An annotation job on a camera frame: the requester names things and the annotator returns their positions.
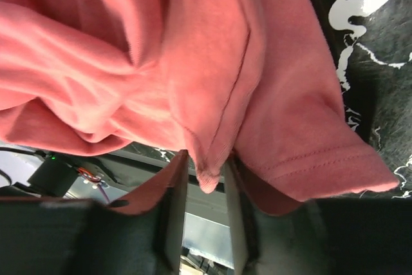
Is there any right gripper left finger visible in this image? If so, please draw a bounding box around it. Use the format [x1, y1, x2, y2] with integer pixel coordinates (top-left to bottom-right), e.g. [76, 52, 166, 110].
[1, 150, 188, 274]

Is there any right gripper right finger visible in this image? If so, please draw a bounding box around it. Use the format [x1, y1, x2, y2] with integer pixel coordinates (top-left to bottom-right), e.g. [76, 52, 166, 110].
[223, 158, 411, 274]

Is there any coral red t shirt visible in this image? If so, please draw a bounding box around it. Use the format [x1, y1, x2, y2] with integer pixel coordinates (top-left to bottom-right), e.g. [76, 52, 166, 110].
[1, 0, 398, 202]

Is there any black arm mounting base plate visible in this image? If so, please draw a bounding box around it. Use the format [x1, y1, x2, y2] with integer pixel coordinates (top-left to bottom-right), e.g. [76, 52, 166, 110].
[1, 144, 234, 274]

